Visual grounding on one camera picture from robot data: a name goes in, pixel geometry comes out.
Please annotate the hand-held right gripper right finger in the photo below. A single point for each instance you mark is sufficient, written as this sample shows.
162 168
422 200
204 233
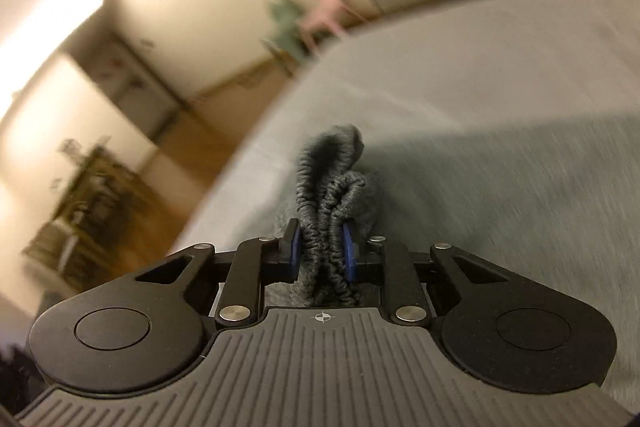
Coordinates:
349 252

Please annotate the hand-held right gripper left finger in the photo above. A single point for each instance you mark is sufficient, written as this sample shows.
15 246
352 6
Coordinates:
294 252

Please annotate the cluttered dark wooden furniture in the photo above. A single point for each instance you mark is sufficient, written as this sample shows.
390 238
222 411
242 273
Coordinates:
90 207

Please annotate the green plastic child chair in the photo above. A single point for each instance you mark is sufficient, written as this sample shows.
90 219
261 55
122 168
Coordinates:
285 22

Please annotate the pink plastic child chair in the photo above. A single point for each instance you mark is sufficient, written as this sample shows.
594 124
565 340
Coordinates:
325 2

